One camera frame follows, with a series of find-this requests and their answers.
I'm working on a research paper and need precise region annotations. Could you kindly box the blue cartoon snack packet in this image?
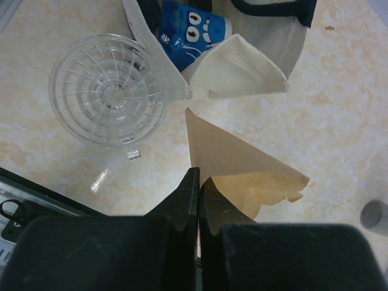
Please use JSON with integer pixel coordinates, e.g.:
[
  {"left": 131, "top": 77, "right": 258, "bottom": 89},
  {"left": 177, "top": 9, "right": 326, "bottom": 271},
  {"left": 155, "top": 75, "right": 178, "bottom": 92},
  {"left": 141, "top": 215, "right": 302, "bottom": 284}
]
[{"left": 159, "top": 1, "right": 232, "bottom": 72}]

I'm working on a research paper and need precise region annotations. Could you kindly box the cream canvas tote bag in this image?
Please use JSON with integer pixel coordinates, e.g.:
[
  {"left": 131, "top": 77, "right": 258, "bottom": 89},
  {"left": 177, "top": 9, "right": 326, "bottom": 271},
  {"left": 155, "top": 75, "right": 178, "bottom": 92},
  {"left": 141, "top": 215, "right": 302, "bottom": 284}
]
[{"left": 122, "top": 1, "right": 316, "bottom": 101}]

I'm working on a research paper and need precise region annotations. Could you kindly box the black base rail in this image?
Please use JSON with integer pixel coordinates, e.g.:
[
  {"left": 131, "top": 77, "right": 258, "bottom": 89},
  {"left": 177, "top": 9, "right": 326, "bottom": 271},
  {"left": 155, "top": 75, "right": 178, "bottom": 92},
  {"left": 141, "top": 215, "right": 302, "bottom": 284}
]
[{"left": 1, "top": 168, "right": 99, "bottom": 272}]

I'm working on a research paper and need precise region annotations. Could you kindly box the brown paper filter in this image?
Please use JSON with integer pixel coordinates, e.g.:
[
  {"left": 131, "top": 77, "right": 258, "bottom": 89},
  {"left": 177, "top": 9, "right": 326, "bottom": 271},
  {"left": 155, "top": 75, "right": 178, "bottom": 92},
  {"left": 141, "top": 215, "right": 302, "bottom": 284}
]
[{"left": 185, "top": 109, "right": 310, "bottom": 219}]

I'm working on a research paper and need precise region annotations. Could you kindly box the clear plastic cup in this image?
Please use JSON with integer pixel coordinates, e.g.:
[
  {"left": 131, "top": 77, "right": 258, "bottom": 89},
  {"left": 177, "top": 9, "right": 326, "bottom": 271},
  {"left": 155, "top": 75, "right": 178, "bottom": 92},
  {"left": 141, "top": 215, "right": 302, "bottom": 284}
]
[{"left": 48, "top": 33, "right": 170, "bottom": 160}]

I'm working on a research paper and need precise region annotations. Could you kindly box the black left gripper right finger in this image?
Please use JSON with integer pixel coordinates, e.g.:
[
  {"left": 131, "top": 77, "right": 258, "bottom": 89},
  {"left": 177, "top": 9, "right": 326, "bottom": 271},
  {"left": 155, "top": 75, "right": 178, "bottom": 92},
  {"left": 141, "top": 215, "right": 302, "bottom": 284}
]
[{"left": 198, "top": 179, "right": 382, "bottom": 290}]

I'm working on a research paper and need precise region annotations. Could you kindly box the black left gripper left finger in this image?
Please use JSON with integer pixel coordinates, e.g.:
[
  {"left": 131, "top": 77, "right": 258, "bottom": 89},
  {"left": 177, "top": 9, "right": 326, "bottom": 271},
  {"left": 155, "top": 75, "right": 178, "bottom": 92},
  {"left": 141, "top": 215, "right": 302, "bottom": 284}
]
[{"left": 1, "top": 167, "right": 199, "bottom": 290}]

